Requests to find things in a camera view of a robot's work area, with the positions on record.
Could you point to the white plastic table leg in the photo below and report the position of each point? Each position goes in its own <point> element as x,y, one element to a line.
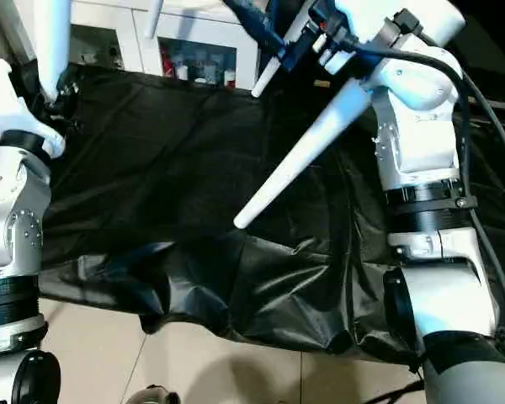
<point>311,139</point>
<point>52,50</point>
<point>269,76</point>
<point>155,19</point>

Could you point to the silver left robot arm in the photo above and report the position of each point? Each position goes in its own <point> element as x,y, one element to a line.
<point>8,219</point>

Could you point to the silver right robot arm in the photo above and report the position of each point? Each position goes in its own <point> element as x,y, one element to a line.
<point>421,139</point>

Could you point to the small tan label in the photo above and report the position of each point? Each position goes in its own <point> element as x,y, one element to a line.
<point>322,83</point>

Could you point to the white ceramic cup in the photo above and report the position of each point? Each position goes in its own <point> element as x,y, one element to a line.
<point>229,78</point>

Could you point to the blue white printed mug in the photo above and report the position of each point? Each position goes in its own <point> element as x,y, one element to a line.
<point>202,72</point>

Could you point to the white can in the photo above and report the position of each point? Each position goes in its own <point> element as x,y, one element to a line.
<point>181,71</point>

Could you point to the grey curtain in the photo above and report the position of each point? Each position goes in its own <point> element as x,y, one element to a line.
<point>4,29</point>

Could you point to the red bottle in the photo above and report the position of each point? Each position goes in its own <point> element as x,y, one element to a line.
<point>167,67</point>

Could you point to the white glass-door cabinet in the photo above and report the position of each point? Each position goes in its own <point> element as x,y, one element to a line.
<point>130,25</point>

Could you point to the black mat cloth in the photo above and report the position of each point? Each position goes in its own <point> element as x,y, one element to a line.
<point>172,168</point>

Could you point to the black backdrop cloth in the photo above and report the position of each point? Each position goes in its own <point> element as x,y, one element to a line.
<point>496,42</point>

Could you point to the grey low shelf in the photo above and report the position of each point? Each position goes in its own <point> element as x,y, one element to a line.
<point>501,105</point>

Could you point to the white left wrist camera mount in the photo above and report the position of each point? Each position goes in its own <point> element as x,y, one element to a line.
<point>4,97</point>

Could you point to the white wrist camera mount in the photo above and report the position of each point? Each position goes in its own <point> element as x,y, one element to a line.
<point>425,17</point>
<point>4,97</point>

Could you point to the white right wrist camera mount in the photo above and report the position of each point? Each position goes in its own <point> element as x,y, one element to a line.
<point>425,17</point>

